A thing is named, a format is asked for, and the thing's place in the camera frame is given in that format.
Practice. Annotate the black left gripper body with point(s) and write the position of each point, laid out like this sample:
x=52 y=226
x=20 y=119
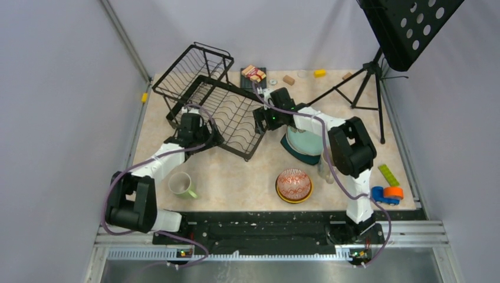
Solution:
x=203 y=136

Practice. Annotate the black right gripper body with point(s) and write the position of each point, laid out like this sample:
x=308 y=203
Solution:
x=270 y=115

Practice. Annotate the light green flower plate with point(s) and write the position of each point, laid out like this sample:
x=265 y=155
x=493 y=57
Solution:
x=304 y=142

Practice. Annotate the black wire dish rack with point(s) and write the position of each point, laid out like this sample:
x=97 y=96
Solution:
x=200 y=75

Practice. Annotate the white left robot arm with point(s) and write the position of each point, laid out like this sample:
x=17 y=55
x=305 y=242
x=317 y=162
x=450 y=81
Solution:
x=131 y=203

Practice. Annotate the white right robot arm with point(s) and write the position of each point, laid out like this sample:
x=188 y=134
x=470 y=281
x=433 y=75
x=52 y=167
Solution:
x=348 y=148

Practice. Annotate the small wooden block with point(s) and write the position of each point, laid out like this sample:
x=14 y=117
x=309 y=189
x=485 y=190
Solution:
x=288 y=80

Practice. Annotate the clear round lid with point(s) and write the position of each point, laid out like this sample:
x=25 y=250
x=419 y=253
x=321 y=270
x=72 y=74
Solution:
x=302 y=74

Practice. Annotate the green white mug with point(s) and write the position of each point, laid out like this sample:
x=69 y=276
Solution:
x=182 y=185

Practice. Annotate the yellow lego block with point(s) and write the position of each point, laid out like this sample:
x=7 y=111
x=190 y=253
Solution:
x=320 y=73

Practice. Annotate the dark teal square plate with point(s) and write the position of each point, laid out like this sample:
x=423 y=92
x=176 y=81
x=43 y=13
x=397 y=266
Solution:
x=310 y=160

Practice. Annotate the beige mug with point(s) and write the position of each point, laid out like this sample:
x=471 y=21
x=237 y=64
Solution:
x=324 y=171

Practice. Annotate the red patterned bowl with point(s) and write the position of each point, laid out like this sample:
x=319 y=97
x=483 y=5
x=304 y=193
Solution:
x=293 y=183

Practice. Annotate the brown wooden block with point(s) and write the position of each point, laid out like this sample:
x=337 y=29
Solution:
x=346 y=76

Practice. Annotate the yellow bowl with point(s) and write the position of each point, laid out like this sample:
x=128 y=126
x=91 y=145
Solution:
x=294 y=201

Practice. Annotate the blue toy car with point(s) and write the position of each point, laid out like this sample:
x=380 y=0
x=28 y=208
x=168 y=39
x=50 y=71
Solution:
x=378 y=196

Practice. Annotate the green lego brick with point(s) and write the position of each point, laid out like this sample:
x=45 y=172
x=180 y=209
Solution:
x=388 y=175

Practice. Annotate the black music stand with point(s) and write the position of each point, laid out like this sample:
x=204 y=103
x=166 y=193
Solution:
x=403 y=30

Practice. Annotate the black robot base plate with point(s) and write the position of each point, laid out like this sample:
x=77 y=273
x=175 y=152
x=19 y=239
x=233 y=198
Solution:
x=264 y=233

